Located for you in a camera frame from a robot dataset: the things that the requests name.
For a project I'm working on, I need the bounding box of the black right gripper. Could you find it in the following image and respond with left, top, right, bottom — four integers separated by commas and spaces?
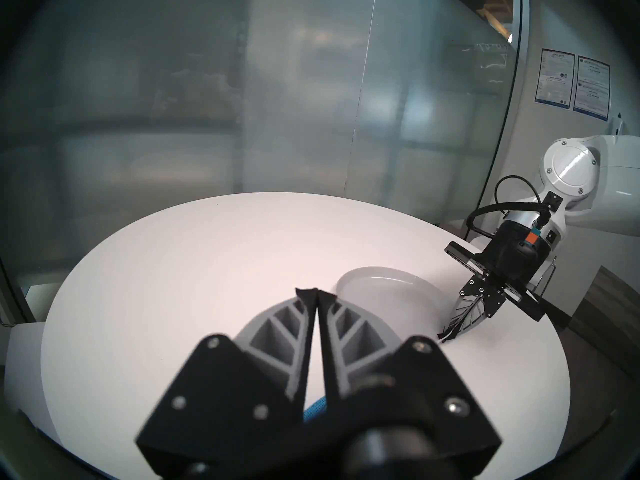
440, 224, 571, 342

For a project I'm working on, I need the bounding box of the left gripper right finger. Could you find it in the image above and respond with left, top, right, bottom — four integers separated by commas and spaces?
318, 290, 502, 480

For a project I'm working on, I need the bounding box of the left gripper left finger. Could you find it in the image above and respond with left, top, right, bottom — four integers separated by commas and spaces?
136, 287, 326, 480

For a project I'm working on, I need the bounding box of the blue cloth napkin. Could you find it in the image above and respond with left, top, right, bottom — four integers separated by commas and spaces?
302, 395, 328, 425

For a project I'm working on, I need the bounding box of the grey round plate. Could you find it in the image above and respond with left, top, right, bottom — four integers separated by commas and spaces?
335, 266, 483, 346

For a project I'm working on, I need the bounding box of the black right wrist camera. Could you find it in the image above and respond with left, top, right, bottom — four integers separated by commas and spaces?
517, 229, 551, 265

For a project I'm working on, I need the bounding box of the thin right camera cable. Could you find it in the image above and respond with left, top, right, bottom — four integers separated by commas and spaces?
466, 175, 552, 241

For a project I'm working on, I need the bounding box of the white wall poster blue trim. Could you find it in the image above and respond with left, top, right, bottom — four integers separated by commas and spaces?
534, 47, 574, 110

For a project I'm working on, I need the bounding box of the white paper wall notice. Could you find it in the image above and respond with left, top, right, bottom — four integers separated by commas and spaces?
572, 55, 612, 122

